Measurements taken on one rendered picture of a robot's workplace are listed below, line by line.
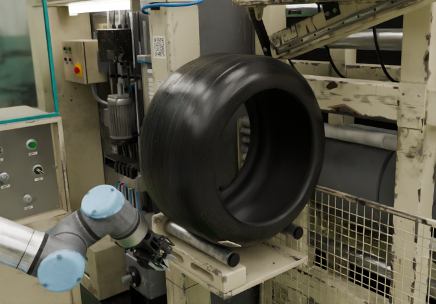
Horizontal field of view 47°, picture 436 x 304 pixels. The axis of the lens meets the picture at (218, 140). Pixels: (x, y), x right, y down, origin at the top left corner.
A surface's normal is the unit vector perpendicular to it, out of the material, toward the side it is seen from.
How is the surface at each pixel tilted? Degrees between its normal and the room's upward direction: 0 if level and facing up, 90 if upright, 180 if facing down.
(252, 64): 43
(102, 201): 35
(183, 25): 90
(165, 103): 53
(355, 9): 90
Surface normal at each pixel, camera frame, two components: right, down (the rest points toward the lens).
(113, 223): 0.43, 0.54
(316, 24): -0.78, 0.18
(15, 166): 0.62, 0.17
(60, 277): 0.28, 0.24
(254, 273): -0.04, -0.97
